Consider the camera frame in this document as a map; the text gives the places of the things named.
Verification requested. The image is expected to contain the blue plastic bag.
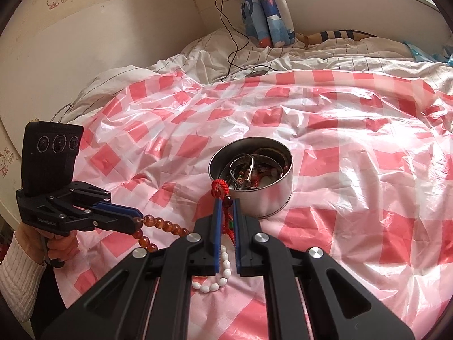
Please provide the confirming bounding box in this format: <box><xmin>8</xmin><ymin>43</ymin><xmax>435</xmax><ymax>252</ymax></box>
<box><xmin>403</xmin><ymin>41</ymin><xmax>453</xmax><ymax>64</ymax></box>

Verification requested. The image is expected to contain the red checked plastic sheet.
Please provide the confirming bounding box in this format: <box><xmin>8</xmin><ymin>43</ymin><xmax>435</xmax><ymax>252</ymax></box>
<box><xmin>50</xmin><ymin>69</ymin><xmax>453</xmax><ymax>340</ymax></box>

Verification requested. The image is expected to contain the white striped duvet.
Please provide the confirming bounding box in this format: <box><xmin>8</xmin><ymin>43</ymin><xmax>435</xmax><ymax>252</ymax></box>
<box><xmin>72</xmin><ymin>28</ymin><xmax>453</xmax><ymax>114</ymax></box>

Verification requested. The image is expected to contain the red cord bracelet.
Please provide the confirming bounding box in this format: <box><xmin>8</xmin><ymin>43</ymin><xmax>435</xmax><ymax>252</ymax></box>
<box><xmin>210</xmin><ymin>180</ymin><xmax>238</xmax><ymax>254</ymax></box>

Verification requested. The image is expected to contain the black charger cable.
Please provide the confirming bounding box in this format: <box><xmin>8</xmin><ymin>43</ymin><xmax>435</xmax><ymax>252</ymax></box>
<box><xmin>214</xmin><ymin>0</ymin><xmax>280</xmax><ymax>83</ymax></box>

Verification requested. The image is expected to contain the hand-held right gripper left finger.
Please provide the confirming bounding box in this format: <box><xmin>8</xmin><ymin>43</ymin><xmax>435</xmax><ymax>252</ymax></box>
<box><xmin>40</xmin><ymin>198</ymin><xmax>223</xmax><ymax>340</ymax></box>

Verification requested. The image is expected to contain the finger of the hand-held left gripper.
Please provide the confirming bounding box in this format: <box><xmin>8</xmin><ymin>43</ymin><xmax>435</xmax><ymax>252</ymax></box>
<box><xmin>87</xmin><ymin>214</ymin><xmax>144</xmax><ymax>233</ymax></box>
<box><xmin>93</xmin><ymin>201</ymin><xmax>141</xmax><ymax>217</ymax></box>

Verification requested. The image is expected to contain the amber bead bracelet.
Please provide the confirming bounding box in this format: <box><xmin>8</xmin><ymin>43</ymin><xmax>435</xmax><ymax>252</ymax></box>
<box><xmin>133</xmin><ymin>214</ymin><xmax>192</xmax><ymax>253</ymax></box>

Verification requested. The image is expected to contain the round metal tin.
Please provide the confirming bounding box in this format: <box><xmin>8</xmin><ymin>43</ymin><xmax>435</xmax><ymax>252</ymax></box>
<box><xmin>208</xmin><ymin>137</ymin><xmax>294</xmax><ymax>219</ymax></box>

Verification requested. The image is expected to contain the red bead jewellery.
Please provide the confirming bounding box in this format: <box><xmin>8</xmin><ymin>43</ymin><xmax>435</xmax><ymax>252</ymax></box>
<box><xmin>255</xmin><ymin>170</ymin><xmax>284</xmax><ymax>188</ymax></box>

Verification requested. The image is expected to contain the silver bangle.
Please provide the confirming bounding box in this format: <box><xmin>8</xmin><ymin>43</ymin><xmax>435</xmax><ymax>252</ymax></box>
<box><xmin>229</xmin><ymin>153</ymin><xmax>264</xmax><ymax>189</ymax></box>

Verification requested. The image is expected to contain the white bead bracelet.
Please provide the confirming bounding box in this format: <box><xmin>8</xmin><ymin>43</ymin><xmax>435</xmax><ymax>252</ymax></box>
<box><xmin>191</xmin><ymin>244</ymin><xmax>232</xmax><ymax>294</ymax></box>

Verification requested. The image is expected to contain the person's left hand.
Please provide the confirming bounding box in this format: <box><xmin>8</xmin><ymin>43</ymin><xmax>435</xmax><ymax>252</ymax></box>
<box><xmin>14</xmin><ymin>228</ymin><xmax>80</xmax><ymax>268</ymax></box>

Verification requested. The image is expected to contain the dark brown bangle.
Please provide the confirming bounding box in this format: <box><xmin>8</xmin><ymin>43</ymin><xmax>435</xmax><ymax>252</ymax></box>
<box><xmin>248</xmin><ymin>146</ymin><xmax>290</xmax><ymax>171</ymax></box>

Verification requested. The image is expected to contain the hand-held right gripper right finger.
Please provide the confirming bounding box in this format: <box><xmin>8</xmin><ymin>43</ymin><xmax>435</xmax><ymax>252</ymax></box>
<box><xmin>232</xmin><ymin>200</ymin><xmax>414</xmax><ymax>340</ymax></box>

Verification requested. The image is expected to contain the dark striped pillow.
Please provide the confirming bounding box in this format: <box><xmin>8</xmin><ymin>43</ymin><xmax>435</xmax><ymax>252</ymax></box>
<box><xmin>295</xmin><ymin>28</ymin><xmax>377</xmax><ymax>46</ymax></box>

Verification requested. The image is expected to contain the whale print curtain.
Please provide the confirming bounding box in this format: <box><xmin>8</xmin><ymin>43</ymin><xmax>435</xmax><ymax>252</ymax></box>
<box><xmin>235</xmin><ymin>0</ymin><xmax>296</xmax><ymax>48</ymax></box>

